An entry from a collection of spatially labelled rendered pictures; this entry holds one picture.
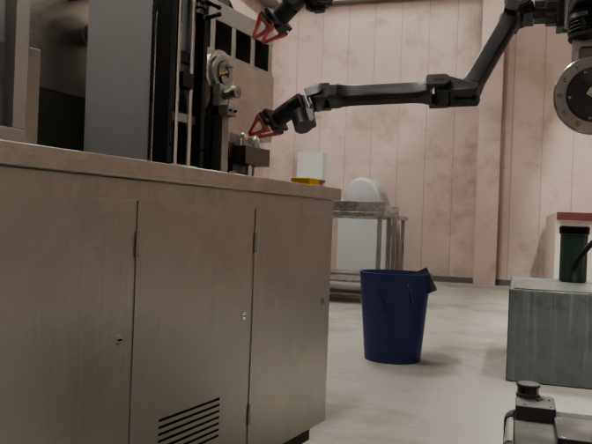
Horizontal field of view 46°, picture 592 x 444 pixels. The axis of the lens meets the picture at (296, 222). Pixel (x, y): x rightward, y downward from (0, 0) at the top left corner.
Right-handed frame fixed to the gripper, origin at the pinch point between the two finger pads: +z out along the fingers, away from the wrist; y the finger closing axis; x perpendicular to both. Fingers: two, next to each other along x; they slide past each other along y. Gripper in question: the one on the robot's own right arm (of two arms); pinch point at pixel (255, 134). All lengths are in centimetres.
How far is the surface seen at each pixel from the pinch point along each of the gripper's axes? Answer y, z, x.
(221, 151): -11.2, 8.1, -2.9
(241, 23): 57, 8, 69
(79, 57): -35, 26, 40
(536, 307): 178, -18, -92
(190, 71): -38.4, -8.1, 9.7
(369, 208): 427, 118, 50
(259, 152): 12.9, 7.5, -1.0
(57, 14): -44, 21, 49
